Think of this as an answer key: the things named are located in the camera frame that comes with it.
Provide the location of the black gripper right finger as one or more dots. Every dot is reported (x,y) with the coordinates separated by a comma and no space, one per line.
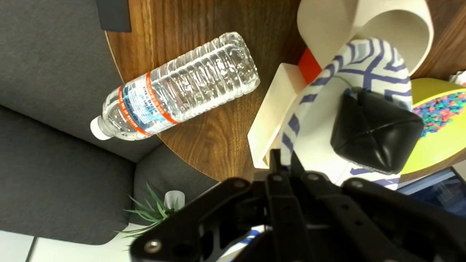
(378,218)

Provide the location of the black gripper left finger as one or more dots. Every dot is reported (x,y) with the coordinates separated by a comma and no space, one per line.
(212,218)

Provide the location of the black box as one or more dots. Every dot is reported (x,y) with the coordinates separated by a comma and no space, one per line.
(373,131)

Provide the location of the blue patterned paper bowl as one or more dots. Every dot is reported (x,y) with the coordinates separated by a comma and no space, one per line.
(314,125)

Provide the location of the small red object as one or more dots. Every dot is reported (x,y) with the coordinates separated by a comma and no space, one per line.
(307,66)

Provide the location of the beige ceramic mug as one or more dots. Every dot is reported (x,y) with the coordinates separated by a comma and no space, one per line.
(329,19)

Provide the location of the green spiky plant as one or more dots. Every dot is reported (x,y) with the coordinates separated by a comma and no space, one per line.
(150,211)

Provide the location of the dark window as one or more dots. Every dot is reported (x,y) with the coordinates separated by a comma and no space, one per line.
(437,186)

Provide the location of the round dark wooden table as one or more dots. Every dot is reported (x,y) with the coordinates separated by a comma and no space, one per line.
(212,140)

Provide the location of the yellow plate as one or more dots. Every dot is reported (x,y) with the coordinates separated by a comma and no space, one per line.
(437,125)

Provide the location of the light wooden box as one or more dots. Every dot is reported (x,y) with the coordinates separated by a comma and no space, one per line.
(271,111)

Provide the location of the clear plastic water bottle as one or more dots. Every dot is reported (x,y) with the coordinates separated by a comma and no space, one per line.
(183,92)

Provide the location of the dark grey sofa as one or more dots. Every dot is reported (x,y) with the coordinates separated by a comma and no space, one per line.
(48,146)

